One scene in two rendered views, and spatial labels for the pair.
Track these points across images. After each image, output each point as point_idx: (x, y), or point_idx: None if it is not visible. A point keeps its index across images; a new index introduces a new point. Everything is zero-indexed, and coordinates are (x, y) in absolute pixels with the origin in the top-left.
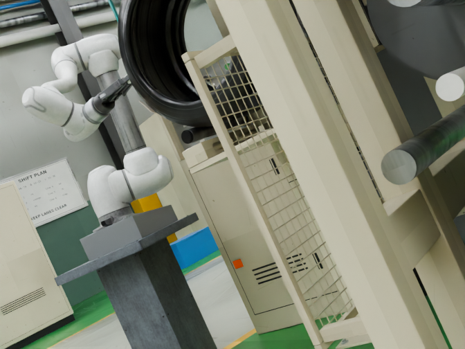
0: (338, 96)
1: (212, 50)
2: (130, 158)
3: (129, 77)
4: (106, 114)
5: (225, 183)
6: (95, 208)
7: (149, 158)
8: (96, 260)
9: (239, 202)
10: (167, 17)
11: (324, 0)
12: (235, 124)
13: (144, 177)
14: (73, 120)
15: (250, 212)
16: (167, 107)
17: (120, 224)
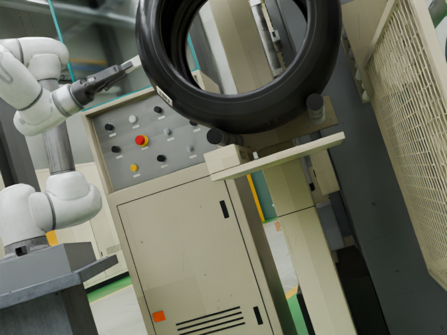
0: None
1: None
2: (58, 180)
3: (144, 59)
4: (81, 107)
5: (161, 224)
6: (4, 232)
7: (80, 183)
8: (8, 295)
9: (174, 246)
10: (174, 16)
11: None
12: (237, 142)
13: (73, 204)
14: (38, 105)
15: (186, 258)
16: (195, 98)
17: (42, 253)
